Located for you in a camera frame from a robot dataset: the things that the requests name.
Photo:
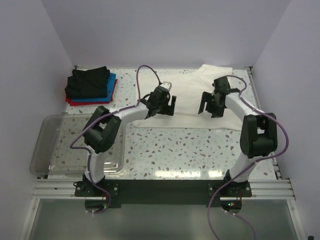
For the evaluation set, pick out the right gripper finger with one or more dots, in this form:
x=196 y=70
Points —
x=217 y=114
x=206 y=103

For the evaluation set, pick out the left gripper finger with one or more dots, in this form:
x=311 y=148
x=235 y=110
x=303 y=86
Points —
x=167 y=110
x=173 y=101

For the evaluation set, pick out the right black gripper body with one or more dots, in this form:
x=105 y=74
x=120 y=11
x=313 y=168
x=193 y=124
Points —
x=211 y=103

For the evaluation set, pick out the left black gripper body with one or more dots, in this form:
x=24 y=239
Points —
x=166 y=105

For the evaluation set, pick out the white printed t-shirt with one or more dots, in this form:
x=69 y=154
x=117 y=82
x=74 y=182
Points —
x=188 y=87

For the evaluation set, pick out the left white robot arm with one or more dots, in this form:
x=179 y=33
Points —
x=102 y=128

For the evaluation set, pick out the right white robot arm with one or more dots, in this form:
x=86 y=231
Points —
x=258 y=135

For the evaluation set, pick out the folded blue t-shirt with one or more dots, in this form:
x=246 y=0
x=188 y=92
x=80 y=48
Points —
x=109 y=86

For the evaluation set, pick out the clear plastic bin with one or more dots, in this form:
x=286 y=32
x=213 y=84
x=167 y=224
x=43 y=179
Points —
x=52 y=153

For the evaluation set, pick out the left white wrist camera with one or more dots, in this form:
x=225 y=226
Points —
x=166 y=85

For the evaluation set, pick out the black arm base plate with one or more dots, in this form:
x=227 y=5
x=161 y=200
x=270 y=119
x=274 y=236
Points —
x=111 y=193

